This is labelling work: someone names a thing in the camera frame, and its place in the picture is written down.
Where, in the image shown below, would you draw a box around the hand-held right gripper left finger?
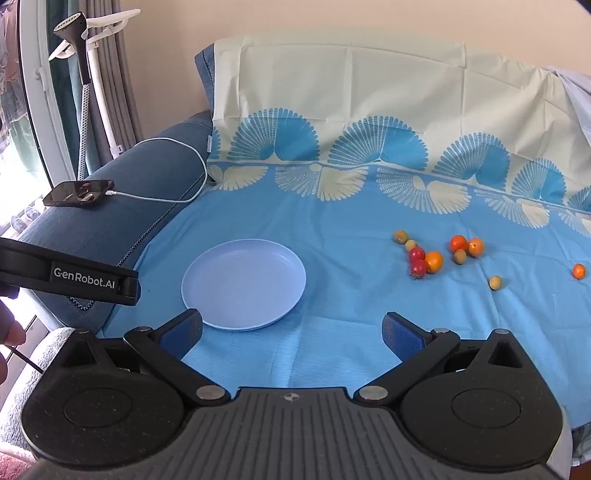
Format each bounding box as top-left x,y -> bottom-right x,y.
55,308 -> 232,407

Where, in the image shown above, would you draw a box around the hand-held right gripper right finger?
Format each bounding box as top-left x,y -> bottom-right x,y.
353,311 -> 532,407

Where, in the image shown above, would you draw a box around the light blue round plate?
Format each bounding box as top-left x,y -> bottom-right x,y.
180,239 -> 307,331

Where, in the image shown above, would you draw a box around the person's left hand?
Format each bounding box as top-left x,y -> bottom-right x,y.
0,298 -> 27,387

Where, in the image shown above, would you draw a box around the black smartphone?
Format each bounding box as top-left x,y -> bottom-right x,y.
43,180 -> 115,208

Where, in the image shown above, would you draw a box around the blue fabric sofa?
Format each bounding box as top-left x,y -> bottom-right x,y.
16,46 -> 219,335

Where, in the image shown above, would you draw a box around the white fleece blanket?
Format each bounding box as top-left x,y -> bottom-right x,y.
0,325 -> 75,462

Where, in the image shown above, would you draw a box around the blue fan-print cloth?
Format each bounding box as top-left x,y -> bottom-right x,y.
99,34 -> 591,435

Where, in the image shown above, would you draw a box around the white steamer stand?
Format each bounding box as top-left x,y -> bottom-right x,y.
48,8 -> 136,158

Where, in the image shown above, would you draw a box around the black garment steamer head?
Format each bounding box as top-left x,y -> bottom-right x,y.
53,13 -> 94,181

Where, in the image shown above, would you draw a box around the pale blue patterned cloth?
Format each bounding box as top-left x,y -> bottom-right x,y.
540,65 -> 591,145

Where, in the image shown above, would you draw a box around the thin black cord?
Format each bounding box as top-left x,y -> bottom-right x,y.
9,346 -> 45,376

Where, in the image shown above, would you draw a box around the white charging cable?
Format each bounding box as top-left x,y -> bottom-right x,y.
106,137 -> 208,204

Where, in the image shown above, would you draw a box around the white window frame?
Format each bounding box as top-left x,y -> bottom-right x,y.
16,0 -> 63,188

